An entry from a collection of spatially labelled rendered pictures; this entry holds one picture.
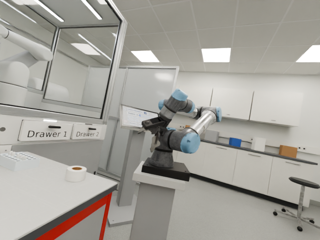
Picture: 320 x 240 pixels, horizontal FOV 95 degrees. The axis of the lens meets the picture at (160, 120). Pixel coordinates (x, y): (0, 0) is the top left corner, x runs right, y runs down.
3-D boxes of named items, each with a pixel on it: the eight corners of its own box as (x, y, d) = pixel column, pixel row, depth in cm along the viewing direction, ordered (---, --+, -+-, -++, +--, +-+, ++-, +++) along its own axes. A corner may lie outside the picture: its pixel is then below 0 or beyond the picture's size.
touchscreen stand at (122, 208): (150, 219, 162) (167, 128, 166) (109, 227, 139) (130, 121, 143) (134, 196, 205) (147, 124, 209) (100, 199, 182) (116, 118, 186)
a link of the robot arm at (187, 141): (169, 153, 87) (205, 117, 124) (192, 159, 77) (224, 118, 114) (165, 135, 82) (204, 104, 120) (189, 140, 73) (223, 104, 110)
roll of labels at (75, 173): (87, 176, 62) (89, 167, 62) (78, 183, 55) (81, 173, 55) (71, 174, 62) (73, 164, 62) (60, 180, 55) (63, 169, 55)
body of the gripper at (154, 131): (162, 137, 84) (175, 121, 80) (152, 136, 77) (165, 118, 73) (155, 128, 88) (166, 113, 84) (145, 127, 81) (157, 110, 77)
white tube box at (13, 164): (38, 167, 63) (40, 158, 63) (14, 171, 55) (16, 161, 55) (20, 159, 67) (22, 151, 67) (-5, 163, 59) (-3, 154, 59)
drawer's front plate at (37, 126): (69, 139, 104) (72, 124, 104) (19, 141, 76) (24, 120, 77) (67, 138, 104) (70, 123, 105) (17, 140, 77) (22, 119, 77)
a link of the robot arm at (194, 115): (194, 107, 129) (157, 95, 92) (205, 107, 122) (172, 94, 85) (192, 120, 129) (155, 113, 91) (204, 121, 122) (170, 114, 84)
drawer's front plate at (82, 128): (99, 138, 134) (102, 126, 134) (72, 139, 106) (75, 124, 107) (98, 137, 134) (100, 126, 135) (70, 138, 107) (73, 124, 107)
